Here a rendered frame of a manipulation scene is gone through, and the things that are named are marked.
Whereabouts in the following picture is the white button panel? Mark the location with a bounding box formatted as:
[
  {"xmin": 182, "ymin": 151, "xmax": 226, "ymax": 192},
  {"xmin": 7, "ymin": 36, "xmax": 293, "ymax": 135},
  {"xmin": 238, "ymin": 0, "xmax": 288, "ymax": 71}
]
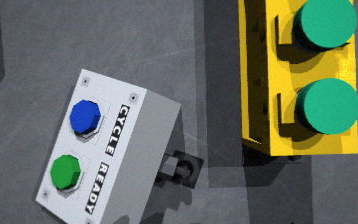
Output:
[{"xmin": 36, "ymin": 69, "xmax": 204, "ymax": 224}]

